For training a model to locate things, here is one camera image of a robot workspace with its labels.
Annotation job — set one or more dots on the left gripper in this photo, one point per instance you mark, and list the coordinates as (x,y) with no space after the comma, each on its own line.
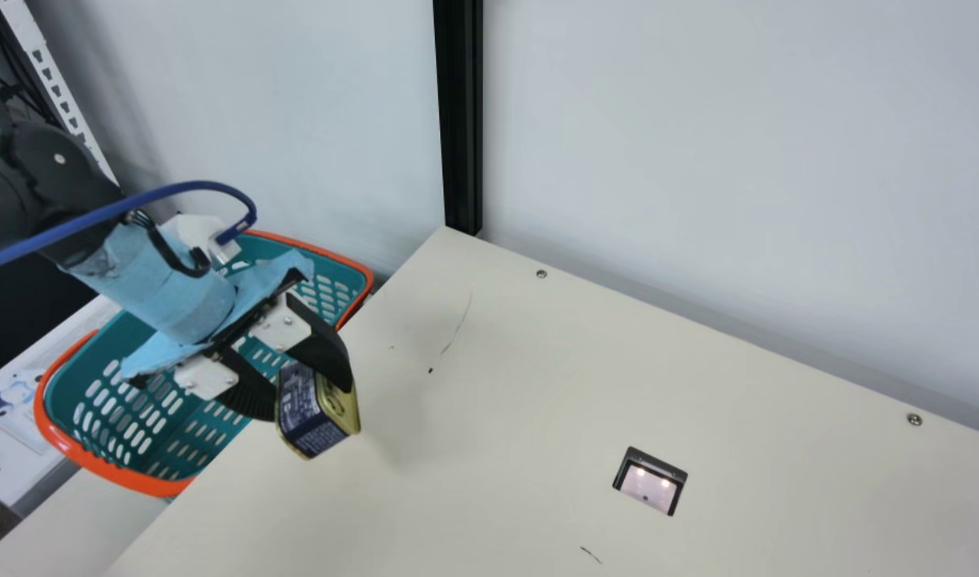
(169,304)

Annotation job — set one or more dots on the rectangular tin dark blue label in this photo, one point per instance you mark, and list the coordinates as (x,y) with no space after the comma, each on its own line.
(305,417)

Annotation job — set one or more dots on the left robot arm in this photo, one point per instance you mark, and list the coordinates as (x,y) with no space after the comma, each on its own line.
(25,184)

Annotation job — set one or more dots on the teal shopping basket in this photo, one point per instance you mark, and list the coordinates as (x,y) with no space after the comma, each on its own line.
(121,433)

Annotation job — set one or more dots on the white metal shelf rack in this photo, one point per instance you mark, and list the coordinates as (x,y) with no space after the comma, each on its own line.
(53,80)

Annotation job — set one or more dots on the small square scanner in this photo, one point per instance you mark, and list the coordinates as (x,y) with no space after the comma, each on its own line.
(648,483)

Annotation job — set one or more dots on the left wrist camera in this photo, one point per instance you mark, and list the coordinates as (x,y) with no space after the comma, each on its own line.
(193,232)

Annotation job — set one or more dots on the black post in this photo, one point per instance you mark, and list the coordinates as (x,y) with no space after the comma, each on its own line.
(457,112)

